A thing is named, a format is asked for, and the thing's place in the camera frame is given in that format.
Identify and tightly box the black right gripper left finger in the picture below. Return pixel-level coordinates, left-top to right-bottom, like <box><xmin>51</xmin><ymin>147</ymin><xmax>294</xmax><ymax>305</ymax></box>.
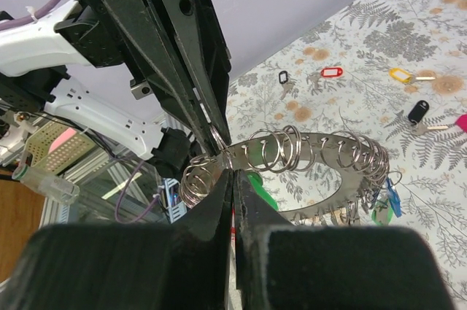
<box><xmin>1</xmin><ymin>169</ymin><xmax>234</xmax><ymax>309</ymax></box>

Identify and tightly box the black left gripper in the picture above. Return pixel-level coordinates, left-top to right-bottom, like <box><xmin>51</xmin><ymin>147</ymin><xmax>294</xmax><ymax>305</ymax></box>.
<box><xmin>54</xmin><ymin>0</ymin><xmax>231</xmax><ymax>155</ymax></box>

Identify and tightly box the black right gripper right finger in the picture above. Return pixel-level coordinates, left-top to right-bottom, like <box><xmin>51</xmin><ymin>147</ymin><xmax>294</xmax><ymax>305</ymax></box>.
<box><xmin>233</xmin><ymin>170</ymin><xmax>454</xmax><ymax>309</ymax></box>

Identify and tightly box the green tag key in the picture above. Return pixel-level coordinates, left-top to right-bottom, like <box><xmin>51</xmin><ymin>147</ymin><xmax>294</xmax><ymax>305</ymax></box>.
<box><xmin>371</xmin><ymin>198</ymin><xmax>393</xmax><ymax>226</ymax></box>
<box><xmin>247</xmin><ymin>171</ymin><xmax>279</xmax><ymax>211</ymax></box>

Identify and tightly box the grey disc with key rings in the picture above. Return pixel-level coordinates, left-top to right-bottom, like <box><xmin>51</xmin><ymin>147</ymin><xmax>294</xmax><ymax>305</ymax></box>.
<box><xmin>180</xmin><ymin>125</ymin><xmax>396</xmax><ymax>225</ymax></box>

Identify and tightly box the blue tag key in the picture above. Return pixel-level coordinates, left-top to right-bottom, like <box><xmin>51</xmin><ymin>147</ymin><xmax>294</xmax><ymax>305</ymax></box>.
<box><xmin>386</xmin><ymin>177</ymin><xmax>402</xmax><ymax>217</ymax></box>

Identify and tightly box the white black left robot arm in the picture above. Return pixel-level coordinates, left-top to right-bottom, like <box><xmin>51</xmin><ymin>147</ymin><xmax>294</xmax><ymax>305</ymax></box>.
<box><xmin>1</xmin><ymin>0</ymin><xmax>231</xmax><ymax>179</ymax></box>

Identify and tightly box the clear plastic bottle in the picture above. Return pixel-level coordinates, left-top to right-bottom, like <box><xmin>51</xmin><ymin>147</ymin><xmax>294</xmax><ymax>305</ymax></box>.
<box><xmin>12</xmin><ymin>164</ymin><xmax>80</xmax><ymax>205</ymax></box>

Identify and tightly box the black tag key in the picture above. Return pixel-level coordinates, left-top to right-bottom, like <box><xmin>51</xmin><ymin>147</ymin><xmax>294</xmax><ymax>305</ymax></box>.
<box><xmin>278</xmin><ymin>70</ymin><xmax>295</xmax><ymax>100</ymax></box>
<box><xmin>407</xmin><ymin>100</ymin><xmax>449</xmax><ymax>136</ymax></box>

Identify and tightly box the pink sponge in basket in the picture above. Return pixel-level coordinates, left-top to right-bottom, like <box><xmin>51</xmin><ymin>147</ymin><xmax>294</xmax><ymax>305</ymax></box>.
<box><xmin>48</xmin><ymin>128</ymin><xmax>77</xmax><ymax>153</ymax></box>

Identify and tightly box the beige perforated basket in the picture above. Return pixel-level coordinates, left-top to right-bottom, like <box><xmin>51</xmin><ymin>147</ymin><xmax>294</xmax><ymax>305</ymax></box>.
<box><xmin>26</xmin><ymin>122</ymin><xmax>95</xmax><ymax>174</ymax></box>

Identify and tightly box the yellow tag key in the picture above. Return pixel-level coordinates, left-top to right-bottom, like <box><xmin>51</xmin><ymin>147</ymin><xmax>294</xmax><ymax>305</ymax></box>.
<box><xmin>389</xmin><ymin>68</ymin><xmax>435</xmax><ymax>85</ymax></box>

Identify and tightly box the red folded cloth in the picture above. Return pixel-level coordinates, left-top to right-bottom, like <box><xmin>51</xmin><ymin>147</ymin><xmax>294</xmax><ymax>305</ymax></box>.
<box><xmin>455</xmin><ymin>114</ymin><xmax>467</xmax><ymax>132</ymax></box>

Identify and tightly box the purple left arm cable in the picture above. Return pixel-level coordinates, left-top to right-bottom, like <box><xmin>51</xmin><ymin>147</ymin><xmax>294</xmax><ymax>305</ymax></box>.
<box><xmin>0</xmin><ymin>0</ymin><xmax>74</xmax><ymax>28</ymax></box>

